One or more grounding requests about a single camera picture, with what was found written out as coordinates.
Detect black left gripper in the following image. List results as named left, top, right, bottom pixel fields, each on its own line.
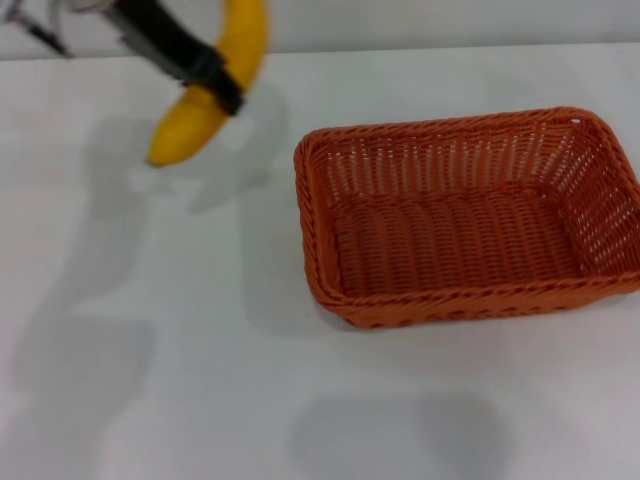
left=107, top=0, right=247, bottom=117

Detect yellow banana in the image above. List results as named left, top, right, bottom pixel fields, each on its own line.
left=145, top=0, right=273, bottom=170

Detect orange woven plastic basket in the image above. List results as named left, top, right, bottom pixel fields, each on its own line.
left=293, top=105, right=640, bottom=330

